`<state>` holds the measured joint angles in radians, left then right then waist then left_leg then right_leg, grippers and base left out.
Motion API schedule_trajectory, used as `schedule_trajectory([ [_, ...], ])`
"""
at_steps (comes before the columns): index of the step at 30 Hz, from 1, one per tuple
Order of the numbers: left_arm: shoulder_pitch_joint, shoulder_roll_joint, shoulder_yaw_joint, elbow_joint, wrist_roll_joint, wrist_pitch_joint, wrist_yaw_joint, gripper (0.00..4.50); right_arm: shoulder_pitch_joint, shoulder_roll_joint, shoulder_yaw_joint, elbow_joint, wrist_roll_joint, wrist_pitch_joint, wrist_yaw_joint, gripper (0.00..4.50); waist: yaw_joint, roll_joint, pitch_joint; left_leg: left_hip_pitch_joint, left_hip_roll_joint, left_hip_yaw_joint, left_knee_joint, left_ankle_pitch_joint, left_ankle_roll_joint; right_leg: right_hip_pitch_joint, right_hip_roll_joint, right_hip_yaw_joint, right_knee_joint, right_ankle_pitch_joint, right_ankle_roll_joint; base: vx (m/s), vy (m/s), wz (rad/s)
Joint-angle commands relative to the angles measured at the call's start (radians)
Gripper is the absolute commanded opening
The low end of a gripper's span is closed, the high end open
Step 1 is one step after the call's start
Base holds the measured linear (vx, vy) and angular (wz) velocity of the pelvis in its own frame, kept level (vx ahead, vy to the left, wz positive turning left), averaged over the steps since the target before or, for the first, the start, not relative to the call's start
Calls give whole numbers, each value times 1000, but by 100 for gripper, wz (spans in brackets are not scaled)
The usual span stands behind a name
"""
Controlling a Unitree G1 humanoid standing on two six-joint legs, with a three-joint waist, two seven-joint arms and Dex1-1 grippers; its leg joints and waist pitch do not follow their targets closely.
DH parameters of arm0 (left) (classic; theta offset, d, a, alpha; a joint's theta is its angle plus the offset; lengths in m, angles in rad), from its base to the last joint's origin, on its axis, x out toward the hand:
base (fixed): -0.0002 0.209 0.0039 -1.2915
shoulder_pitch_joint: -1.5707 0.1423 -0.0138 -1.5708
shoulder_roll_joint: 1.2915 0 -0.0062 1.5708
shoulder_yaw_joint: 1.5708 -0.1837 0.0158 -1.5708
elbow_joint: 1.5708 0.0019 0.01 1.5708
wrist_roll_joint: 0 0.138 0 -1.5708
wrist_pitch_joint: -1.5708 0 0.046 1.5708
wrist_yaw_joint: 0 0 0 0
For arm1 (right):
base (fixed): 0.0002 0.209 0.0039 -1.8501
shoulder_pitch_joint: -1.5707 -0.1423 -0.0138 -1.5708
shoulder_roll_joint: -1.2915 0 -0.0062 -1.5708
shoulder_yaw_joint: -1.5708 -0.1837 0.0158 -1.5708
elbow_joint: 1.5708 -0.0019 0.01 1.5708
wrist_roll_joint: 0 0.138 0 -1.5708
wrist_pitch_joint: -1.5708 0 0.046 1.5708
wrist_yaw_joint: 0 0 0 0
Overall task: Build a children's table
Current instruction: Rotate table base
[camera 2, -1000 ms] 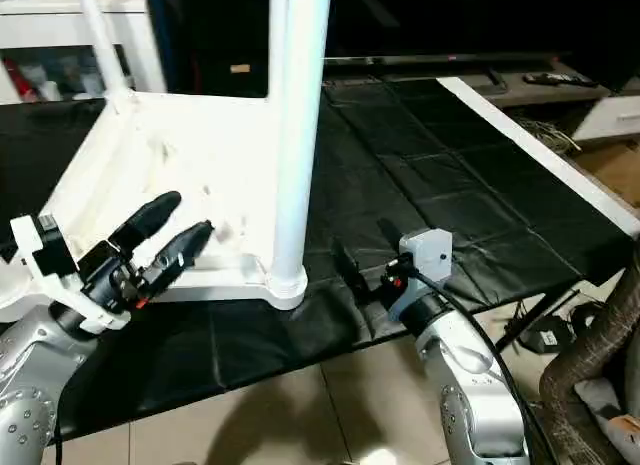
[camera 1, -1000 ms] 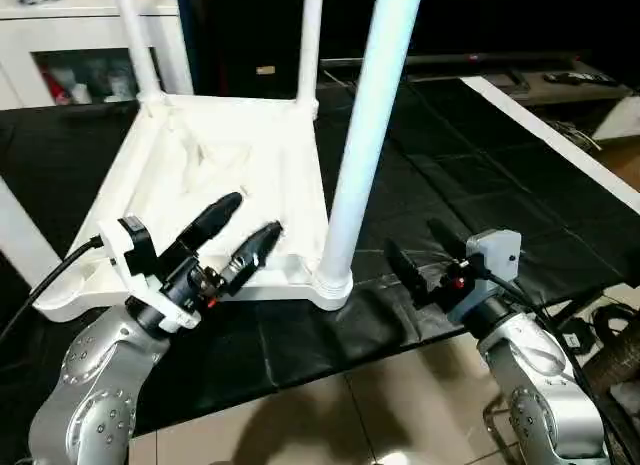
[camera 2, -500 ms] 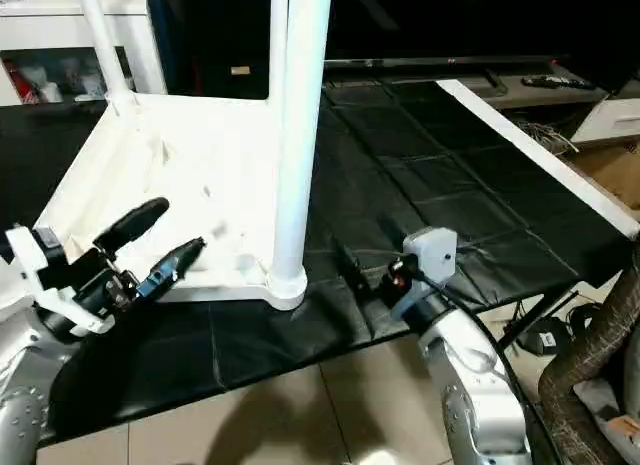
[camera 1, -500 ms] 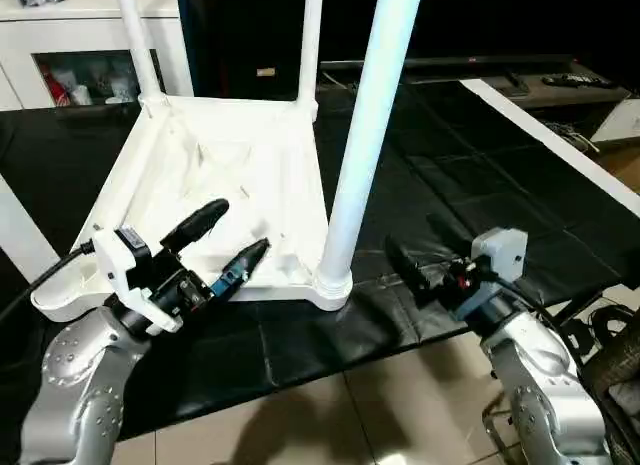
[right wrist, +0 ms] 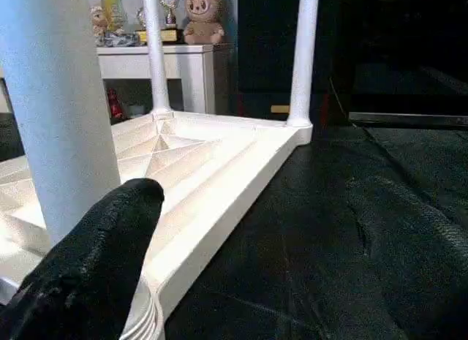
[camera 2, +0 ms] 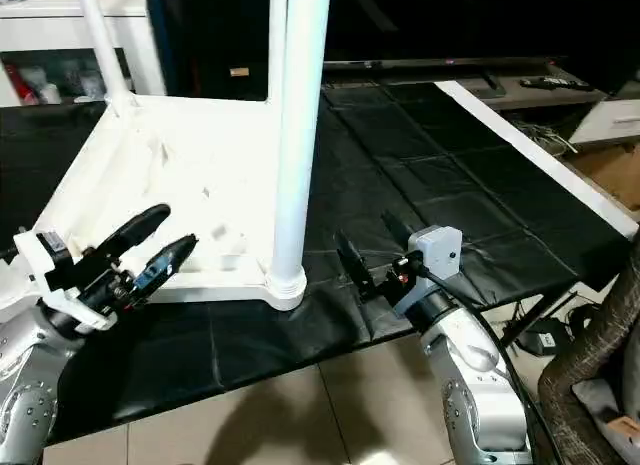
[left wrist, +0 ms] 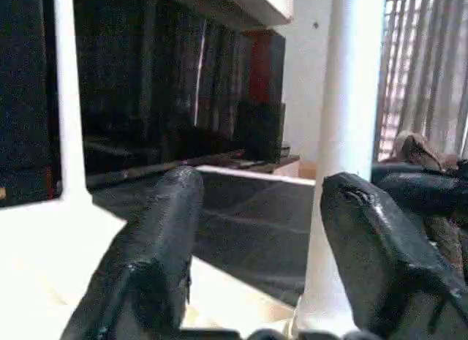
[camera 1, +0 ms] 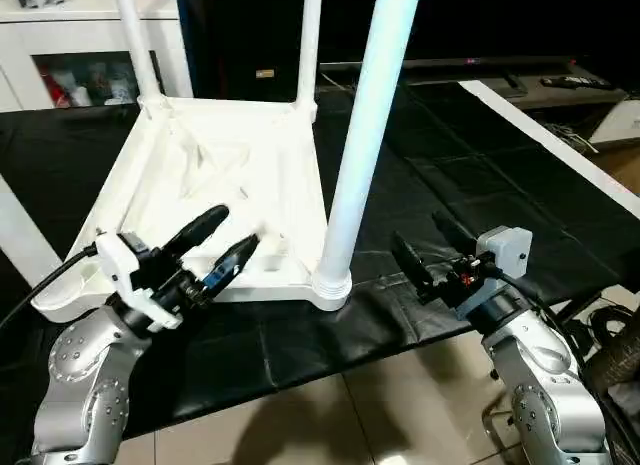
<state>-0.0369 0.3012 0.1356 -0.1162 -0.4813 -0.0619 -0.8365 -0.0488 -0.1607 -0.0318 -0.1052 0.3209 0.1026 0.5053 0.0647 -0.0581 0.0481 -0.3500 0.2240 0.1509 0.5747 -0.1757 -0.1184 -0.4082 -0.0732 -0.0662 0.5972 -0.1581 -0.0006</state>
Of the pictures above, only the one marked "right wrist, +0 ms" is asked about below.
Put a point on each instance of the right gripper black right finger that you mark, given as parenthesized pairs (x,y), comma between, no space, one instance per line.
(420,281)

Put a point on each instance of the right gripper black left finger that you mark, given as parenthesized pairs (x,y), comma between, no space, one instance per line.
(84,267)

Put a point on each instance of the black mat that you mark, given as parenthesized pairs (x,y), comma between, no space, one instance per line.
(329,208)

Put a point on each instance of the white cabinet glass doors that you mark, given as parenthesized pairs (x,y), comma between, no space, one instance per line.
(190,66)

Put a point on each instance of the speckled ornament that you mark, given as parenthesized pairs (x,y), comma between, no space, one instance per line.
(120,40)

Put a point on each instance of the small blond doll figure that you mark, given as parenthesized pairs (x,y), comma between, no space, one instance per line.
(98,22)

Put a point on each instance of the yellow green card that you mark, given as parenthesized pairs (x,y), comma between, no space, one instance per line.
(114,11)

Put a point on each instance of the gold trophy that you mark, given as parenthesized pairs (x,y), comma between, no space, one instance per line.
(170,14)

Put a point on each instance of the brown plush toy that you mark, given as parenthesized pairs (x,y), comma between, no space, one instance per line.
(203,18)

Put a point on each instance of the silver metal rail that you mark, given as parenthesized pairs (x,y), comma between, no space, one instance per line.
(402,118)

